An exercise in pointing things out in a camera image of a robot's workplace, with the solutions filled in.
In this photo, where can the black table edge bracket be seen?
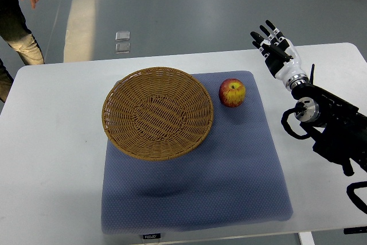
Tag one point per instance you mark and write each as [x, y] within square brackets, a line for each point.
[355, 230]

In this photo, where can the woven wicker basket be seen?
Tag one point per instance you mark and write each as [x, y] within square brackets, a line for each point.
[157, 114]

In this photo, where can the upper metal floor plate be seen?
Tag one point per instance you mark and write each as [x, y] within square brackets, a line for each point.
[122, 36]

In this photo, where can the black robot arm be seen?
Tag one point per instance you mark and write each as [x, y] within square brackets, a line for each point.
[335, 125]

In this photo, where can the white table leg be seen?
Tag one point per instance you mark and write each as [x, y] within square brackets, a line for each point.
[306, 238]

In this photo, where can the metal floor plate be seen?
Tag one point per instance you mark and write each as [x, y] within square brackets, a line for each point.
[122, 36]
[123, 47]

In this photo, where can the lower metal floor plate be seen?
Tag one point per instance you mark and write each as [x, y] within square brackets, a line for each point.
[123, 47]

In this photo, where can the red yellow apple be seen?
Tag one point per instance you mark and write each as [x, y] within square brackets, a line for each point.
[232, 92]

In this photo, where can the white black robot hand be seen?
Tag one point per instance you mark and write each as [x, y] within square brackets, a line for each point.
[281, 58]

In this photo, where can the blue quilted mat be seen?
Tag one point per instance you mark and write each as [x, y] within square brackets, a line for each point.
[233, 177]

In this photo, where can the black table control label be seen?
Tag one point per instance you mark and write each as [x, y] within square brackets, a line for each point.
[151, 236]

